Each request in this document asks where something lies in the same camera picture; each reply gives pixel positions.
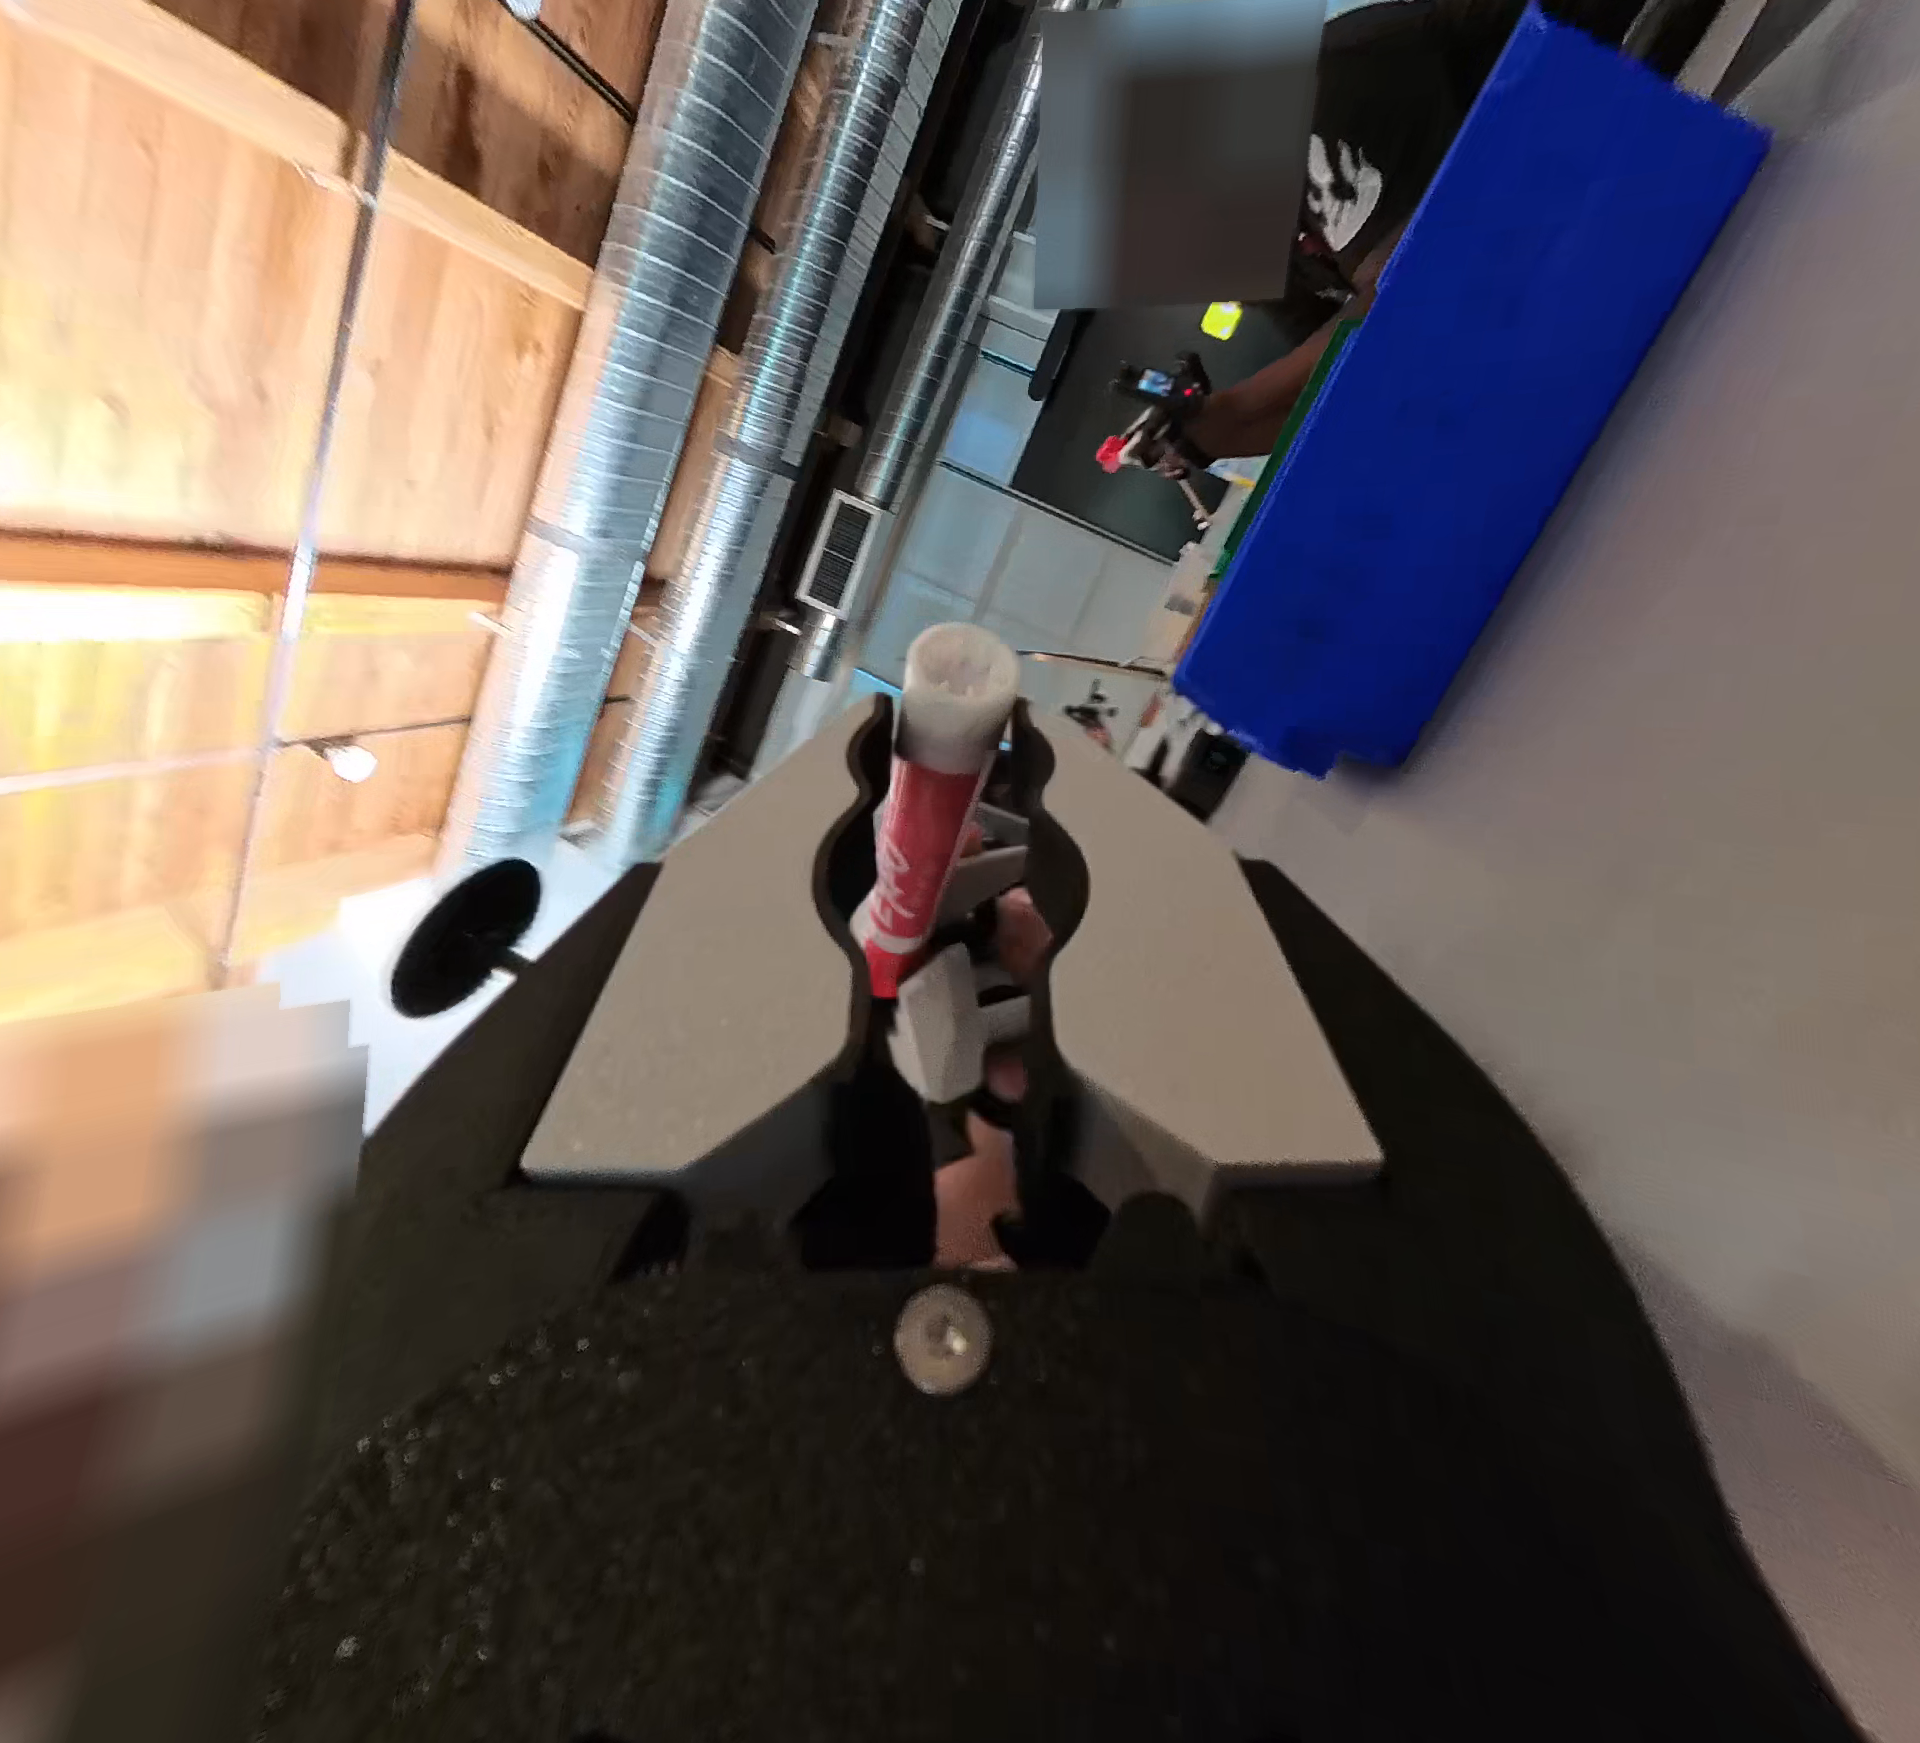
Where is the red and white marker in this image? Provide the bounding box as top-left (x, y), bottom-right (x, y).
top-left (849, 622), bottom-right (1024, 1005)

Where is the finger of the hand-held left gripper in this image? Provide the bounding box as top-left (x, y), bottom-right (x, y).
top-left (890, 947), bottom-right (995, 1105)
top-left (958, 805), bottom-right (1040, 943)

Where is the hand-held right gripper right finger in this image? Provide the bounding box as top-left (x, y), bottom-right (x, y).
top-left (997, 697), bottom-right (1387, 1269)

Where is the blue plastic bin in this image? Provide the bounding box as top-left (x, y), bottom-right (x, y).
top-left (1171, 0), bottom-right (1775, 780)

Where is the person's left hand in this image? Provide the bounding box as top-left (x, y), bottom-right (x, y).
top-left (935, 819), bottom-right (1055, 1267)

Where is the black round disc on pole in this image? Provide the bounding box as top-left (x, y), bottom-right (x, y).
top-left (388, 855), bottom-right (545, 1022)

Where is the large black monitor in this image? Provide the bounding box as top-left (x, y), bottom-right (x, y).
top-left (1008, 303), bottom-right (1278, 563)

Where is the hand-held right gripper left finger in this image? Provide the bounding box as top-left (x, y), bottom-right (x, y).
top-left (516, 694), bottom-right (940, 1271)

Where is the silver air duct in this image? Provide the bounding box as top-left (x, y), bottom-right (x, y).
top-left (799, 0), bottom-right (1132, 684)
top-left (622, 0), bottom-right (998, 860)
top-left (437, 0), bottom-right (859, 876)

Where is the white air vent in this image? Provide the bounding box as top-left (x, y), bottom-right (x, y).
top-left (789, 490), bottom-right (890, 617)

